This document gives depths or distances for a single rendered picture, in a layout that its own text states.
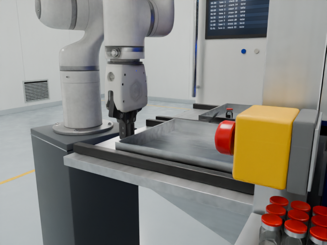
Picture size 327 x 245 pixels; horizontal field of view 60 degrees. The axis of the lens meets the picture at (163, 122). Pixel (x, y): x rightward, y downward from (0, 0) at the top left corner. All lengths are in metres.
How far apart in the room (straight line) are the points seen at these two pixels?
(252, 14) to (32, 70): 5.46
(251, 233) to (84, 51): 0.68
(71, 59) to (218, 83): 0.83
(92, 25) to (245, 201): 0.67
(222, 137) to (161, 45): 6.62
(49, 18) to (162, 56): 6.10
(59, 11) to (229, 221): 0.68
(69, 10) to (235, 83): 0.87
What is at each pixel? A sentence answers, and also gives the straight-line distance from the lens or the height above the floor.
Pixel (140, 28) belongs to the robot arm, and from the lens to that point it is 0.60.
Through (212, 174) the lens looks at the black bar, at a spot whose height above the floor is 0.90.
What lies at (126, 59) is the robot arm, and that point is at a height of 1.08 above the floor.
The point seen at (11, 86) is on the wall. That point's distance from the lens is 6.19.
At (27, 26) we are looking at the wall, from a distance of 6.45.
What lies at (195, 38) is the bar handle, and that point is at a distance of 1.46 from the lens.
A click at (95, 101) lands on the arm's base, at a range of 0.90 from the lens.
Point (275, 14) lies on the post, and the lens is 0.38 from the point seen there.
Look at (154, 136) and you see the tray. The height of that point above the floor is 0.89.
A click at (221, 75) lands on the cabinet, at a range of 1.47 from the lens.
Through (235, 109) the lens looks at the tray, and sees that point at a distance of 1.09.
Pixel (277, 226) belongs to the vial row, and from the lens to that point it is 0.32.
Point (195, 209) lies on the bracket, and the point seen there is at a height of 0.79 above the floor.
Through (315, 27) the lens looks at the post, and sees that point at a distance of 0.37.
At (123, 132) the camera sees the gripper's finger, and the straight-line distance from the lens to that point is 0.64.
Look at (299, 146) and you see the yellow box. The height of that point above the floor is 1.01.
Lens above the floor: 1.09
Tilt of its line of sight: 13 degrees down
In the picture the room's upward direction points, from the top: straight up
